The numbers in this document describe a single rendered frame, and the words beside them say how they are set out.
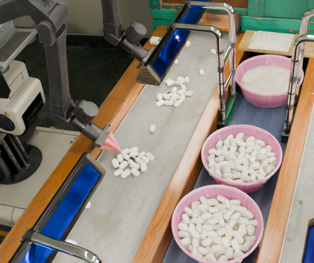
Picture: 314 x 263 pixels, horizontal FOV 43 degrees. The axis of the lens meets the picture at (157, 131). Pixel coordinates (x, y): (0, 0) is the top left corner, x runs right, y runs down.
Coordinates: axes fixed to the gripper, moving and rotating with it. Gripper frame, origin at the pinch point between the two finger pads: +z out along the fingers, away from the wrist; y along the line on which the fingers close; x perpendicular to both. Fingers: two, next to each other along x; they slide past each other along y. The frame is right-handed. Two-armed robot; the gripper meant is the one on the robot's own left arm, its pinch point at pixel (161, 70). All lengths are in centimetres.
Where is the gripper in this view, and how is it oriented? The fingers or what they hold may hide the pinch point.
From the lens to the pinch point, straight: 168.3
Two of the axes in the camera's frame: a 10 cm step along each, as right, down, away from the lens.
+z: 7.8, 6.0, 1.8
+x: -4.9, 4.1, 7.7
